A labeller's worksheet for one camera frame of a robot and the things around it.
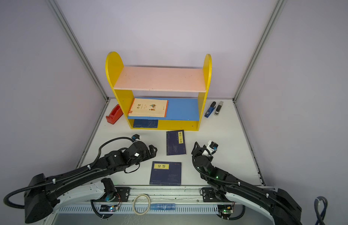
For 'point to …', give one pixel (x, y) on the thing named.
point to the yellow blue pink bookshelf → (184, 113)
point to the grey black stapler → (220, 105)
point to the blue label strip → (161, 206)
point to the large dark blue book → (164, 173)
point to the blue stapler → (210, 110)
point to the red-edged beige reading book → (141, 107)
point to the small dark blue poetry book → (175, 142)
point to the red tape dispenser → (115, 114)
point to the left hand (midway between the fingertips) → (153, 152)
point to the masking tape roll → (133, 204)
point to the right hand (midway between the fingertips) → (197, 147)
